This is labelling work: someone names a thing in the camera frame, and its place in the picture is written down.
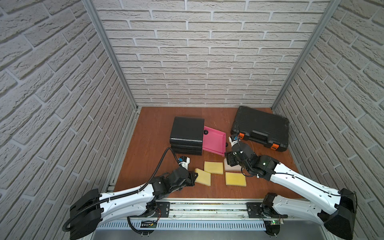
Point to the right aluminium corner post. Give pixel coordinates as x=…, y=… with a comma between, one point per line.
x=324, y=20

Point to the yellow sponge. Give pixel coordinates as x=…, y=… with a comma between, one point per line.
x=214, y=168
x=203, y=177
x=235, y=179

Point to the black plastic tool case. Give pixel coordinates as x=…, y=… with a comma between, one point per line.
x=269, y=130

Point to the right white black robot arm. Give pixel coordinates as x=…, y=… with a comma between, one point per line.
x=341, y=223

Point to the white ventilation grille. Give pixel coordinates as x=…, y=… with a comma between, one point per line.
x=203, y=225

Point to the left aluminium corner post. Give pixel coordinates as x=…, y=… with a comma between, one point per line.
x=98, y=24

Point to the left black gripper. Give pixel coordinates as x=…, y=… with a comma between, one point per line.
x=190, y=178

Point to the aluminium corner post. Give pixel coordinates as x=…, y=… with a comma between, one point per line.
x=324, y=20
x=98, y=24

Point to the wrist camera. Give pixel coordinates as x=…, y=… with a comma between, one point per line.
x=234, y=139
x=184, y=161

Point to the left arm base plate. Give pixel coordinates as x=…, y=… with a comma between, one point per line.
x=157, y=210

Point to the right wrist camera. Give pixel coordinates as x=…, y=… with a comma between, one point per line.
x=234, y=139

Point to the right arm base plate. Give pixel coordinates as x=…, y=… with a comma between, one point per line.
x=261, y=210

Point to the beige sponge pad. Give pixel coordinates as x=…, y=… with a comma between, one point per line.
x=228, y=168

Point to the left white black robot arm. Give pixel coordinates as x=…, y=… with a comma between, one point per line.
x=94, y=209

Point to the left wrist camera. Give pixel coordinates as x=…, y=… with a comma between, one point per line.
x=184, y=161

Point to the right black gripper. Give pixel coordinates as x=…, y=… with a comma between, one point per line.
x=229, y=157

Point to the black drawer cabinet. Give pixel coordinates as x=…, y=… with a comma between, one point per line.
x=187, y=136

